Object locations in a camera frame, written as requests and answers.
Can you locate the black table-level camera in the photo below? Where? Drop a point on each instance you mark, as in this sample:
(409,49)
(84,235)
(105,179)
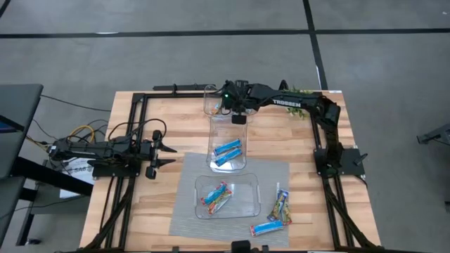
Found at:
(240,246)

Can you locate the brown orange granola bar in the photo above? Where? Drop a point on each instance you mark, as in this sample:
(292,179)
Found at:
(215,107)

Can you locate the white labelled box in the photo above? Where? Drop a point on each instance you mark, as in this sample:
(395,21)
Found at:
(75,169)

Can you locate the grey woven mat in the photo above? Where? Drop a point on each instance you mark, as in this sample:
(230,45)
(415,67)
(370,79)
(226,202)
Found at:
(190,225)

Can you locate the blue red granola bar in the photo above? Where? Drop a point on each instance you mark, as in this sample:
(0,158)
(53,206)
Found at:
(212,195)
(266,227)

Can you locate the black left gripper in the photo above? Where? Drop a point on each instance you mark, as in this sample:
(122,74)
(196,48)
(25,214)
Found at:
(150,154)

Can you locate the narrow clear plastic bin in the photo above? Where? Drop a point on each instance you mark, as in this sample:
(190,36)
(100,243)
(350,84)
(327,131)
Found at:
(228,133)

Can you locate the black bar at table edge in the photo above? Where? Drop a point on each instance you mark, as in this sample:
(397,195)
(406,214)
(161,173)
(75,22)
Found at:
(183,87)

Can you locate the small black bracket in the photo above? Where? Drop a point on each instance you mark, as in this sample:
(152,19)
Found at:
(265,248)

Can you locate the grey floor stand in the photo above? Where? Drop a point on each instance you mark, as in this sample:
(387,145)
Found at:
(436,135)

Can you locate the small green potted plant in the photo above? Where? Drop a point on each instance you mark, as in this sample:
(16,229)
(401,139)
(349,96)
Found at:
(297,111)

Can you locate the clear bin with curved rim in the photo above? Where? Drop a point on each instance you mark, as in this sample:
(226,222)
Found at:
(211,102)

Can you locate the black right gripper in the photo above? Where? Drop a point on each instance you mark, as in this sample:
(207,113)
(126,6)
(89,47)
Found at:
(235,98)

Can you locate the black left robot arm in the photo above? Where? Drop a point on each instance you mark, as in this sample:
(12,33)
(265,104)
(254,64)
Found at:
(105,151)

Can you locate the black desk beam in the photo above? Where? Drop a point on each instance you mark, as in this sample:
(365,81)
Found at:
(52,177)

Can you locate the black aluminium table frame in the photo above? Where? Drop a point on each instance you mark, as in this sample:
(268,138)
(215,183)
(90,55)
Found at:
(168,95)

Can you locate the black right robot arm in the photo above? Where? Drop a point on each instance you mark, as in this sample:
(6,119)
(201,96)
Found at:
(292,102)

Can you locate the grey desk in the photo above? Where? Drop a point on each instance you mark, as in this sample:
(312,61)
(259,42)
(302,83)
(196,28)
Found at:
(17,123)

